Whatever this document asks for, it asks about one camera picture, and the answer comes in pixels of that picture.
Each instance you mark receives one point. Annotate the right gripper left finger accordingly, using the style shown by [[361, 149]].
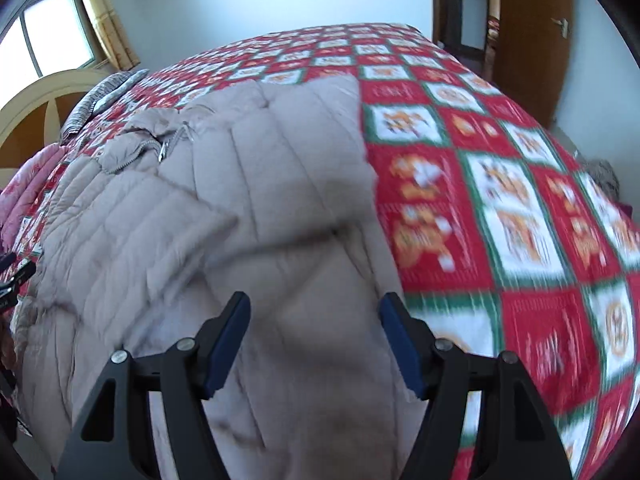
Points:
[[113, 437]]

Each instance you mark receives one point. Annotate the beige quilted puffer jacket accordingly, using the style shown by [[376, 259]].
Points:
[[258, 188]]

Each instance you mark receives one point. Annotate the silver door handle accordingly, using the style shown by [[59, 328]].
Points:
[[564, 26]]

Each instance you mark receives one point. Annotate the window with brown frame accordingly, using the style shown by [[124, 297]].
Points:
[[47, 37]]

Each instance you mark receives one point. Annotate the red patchwork bed quilt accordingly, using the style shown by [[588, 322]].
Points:
[[501, 240]]

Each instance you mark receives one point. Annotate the grey clothes on floor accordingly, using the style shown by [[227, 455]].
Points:
[[602, 172]]

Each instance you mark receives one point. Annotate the striped grey pillow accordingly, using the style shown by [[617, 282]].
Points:
[[102, 96]]

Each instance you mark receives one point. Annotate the cream wooden headboard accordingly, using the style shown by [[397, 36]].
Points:
[[34, 117]]

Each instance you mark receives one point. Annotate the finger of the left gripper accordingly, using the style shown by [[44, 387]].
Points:
[[11, 288]]

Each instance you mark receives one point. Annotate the brown wooden door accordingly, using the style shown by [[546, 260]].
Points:
[[532, 57]]

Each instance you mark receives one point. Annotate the right yellow curtain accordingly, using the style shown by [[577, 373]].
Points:
[[111, 34]]

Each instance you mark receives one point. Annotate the pink folded blanket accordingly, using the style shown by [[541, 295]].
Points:
[[21, 192]]

